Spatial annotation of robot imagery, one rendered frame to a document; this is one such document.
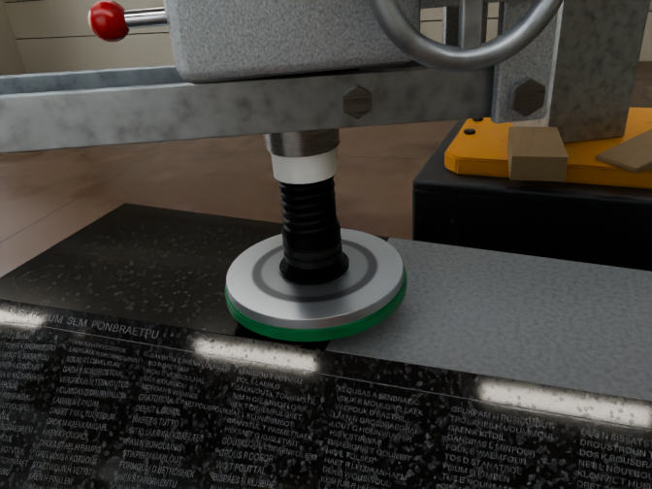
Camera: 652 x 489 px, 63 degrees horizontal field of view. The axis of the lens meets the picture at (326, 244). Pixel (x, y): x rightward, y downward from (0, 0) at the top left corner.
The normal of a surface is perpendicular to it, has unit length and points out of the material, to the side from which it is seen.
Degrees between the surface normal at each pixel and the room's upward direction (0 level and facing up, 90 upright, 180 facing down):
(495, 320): 0
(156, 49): 90
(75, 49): 90
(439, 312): 0
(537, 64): 90
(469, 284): 0
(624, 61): 90
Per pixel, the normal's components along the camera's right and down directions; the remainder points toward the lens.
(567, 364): -0.07, -0.88
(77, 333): -0.27, -0.29
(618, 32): 0.11, 0.46
